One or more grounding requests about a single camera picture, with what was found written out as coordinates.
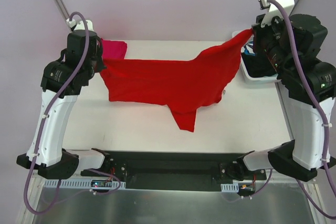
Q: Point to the white plastic laundry basket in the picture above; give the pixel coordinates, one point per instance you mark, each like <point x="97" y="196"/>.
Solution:
<point x="252" y="80"/>

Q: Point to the black t shirt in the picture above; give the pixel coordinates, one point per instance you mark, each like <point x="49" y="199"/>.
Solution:
<point x="257" y="65"/>

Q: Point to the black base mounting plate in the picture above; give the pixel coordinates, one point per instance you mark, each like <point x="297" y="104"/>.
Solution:
<point x="170" y="171"/>

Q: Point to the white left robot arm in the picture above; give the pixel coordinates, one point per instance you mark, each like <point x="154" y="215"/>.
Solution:
<point x="61" y="84"/>

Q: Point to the right white cable duct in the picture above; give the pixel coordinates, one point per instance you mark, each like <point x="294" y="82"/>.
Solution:
<point x="230" y="188"/>

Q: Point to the red t shirt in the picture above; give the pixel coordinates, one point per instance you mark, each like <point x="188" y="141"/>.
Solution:
<point x="183" y="86"/>

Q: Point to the teal pink garment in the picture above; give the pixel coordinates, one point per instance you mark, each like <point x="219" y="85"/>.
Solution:
<point x="248" y="49"/>

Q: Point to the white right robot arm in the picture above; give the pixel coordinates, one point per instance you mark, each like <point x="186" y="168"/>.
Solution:
<point x="301" y="157"/>

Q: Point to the folded magenta t shirt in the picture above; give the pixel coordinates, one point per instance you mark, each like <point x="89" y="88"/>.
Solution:
<point x="114" y="49"/>

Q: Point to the white cable duct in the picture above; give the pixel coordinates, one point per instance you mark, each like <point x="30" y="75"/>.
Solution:
<point x="91" y="184"/>
<point x="230" y="188"/>

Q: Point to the left white cable duct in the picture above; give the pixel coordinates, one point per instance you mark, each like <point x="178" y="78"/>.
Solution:
<point x="91" y="184"/>

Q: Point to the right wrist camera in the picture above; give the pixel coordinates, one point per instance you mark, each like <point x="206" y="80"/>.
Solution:
<point x="273" y="11"/>

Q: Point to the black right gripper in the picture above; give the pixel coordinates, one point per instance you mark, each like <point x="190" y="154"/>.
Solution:
<point x="259" y="38"/>

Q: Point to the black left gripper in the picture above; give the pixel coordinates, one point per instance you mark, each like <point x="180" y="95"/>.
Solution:
<point x="97" y="57"/>

